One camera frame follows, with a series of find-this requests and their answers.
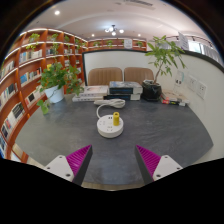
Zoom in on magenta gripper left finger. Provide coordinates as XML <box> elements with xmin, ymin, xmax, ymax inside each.
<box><xmin>44</xmin><ymin>145</ymin><xmax>93</xmax><ymax>186</ymax></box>

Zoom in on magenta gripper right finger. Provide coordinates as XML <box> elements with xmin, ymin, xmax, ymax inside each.
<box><xmin>135</xmin><ymin>145</ymin><xmax>182</xmax><ymax>185</ymax></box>

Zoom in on yellow charger plug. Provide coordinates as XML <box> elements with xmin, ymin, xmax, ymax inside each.
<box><xmin>113</xmin><ymin>112</ymin><xmax>119</xmax><ymax>126</ymax></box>

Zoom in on round white power strip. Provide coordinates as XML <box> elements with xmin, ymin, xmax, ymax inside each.
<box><xmin>97</xmin><ymin>115</ymin><xmax>124</xmax><ymax>138</ymax></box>

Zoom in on white long box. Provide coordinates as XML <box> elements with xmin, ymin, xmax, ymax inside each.
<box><xmin>72</xmin><ymin>96</ymin><xmax>103</xmax><ymax>102</ymax></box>

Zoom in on dark stacked book bottom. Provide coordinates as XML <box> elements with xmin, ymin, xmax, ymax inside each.
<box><xmin>103</xmin><ymin>94</ymin><xmax>141</xmax><ymax>101</ymax></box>

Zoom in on black plant pot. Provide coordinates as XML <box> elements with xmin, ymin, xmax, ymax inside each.
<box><xmin>142</xmin><ymin>80</ymin><xmax>162</xmax><ymax>101</ymax></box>

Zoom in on white plant pot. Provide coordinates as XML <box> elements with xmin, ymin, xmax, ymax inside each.
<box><xmin>45</xmin><ymin>86</ymin><xmax>64</xmax><ymax>103</ymax></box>

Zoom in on white flat book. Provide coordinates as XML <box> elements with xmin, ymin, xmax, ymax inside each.
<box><xmin>79</xmin><ymin>85</ymin><xmax>108</xmax><ymax>97</ymax></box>

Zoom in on green pothos plant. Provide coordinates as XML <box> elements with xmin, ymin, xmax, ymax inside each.
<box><xmin>37</xmin><ymin>62</ymin><xmax>84</xmax><ymax>114</ymax></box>

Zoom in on left beige chair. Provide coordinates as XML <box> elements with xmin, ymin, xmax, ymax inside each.
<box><xmin>88</xmin><ymin>67</ymin><xmax>123</xmax><ymax>86</ymax></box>

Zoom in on beige chair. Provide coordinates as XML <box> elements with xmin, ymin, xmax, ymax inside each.
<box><xmin>124</xmin><ymin>67</ymin><xmax>154</xmax><ymax>84</ymax></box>
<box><xmin>88</xmin><ymin>67</ymin><xmax>123</xmax><ymax>86</ymax></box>

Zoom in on right beige chair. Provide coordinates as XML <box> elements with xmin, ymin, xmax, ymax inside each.
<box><xmin>124</xmin><ymin>67</ymin><xmax>154</xmax><ymax>84</ymax></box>

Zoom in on tall green potted tree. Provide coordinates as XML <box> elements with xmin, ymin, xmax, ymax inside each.
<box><xmin>146</xmin><ymin>36</ymin><xmax>186</xmax><ymax>84</ymax></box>

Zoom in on orange wooden bookshelf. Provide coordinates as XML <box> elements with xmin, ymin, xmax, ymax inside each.
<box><xmin>0</xmin><ymin>28</ymin><xmax>146</xmax><ymax>162</ymax></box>

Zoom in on ceiling chandelier lamp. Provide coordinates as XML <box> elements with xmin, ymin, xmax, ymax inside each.
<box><xmin>105</xmin><ymin>25</ymin><xmax>124</xmax><ymax>36</ymax></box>

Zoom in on small books by wall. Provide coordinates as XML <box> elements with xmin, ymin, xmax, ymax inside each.
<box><xmin>161</xmin><ymin>94</ymin><xmax>190</xmax><ymax>106</ymax></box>

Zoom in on white power cable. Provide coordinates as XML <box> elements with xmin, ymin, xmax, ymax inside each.
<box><xmin>93</xmin><ymin>98</ymin><xmax>127</xmax><ymax>120</ymax></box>

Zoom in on white wall socket panel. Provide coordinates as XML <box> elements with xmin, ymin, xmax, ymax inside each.
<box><xmin>196</xmin><ymin>82</ymin><xmax>207</xmax><ymax>99</ymax></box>

